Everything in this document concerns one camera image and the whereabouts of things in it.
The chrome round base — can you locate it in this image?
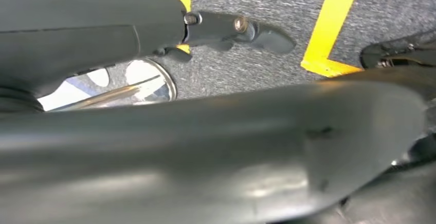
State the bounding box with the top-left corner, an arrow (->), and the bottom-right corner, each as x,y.
37,57 -> 178,113

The black robot foot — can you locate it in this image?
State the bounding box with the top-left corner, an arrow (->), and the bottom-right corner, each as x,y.
360,28 -> 436,69

